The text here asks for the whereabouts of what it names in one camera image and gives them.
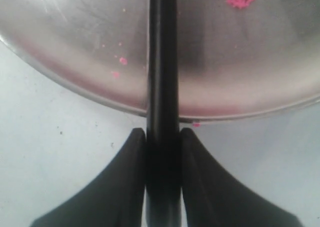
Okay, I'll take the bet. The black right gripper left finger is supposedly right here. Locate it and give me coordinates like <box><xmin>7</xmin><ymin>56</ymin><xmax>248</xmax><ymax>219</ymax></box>
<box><xmin>32</xmin><ymin>128</ymin><xmax>146</xmax><ymax>227</ymax></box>

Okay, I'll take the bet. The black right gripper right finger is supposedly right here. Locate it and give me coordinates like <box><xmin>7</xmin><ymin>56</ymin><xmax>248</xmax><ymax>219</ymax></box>
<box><xmin>180</xmin><ymin>128</ymin><xmax>300</xmax><ymax>227</ymax></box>

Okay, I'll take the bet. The black handled tool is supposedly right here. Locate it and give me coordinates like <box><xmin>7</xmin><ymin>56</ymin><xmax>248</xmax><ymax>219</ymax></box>
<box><xmin>146</xmin><ymin>0</ymin><xmax>181</xmax><ymax>227</ymax></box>

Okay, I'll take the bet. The round steel plate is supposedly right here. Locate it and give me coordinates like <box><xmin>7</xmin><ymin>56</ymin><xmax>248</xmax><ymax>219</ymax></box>
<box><xmin>0</xmin><ymin>0</ymin><xmax>320</xmax><ymax>122</ymax></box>

